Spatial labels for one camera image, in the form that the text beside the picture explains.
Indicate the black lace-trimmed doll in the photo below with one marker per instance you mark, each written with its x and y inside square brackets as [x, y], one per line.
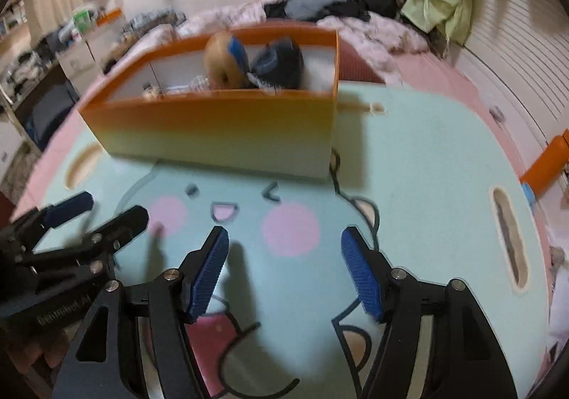
[280, 63]

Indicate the dark red pillow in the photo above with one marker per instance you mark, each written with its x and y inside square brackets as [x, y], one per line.
[360, 68]

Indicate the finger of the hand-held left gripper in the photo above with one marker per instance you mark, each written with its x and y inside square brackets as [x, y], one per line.
[66, 210]
[124, 221]

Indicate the brown round hair bun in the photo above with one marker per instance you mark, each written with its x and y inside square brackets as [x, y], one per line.
[218, 61]

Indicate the orange cardboard box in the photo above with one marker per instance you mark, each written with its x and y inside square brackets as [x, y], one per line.
[213, 136]

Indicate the white cabinet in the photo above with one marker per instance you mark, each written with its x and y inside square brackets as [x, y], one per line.
[84, 56]

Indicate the small beige trinket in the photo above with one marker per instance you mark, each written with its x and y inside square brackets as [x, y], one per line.
[151, 92]

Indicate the small blue cloth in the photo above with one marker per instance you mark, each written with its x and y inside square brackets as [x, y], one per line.
[528, 193]

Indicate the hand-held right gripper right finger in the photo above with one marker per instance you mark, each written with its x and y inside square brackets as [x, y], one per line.
[362, 279]

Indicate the pink crumpled blanket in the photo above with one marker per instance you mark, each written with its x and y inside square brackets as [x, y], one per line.
[369, 34]

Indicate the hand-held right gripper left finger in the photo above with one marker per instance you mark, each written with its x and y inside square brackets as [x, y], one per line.
[209, 274]

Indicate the orange bottle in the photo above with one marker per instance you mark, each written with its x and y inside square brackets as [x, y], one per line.
[546, 163]

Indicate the dark blue bag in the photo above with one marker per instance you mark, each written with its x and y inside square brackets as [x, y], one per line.
[51, 114]

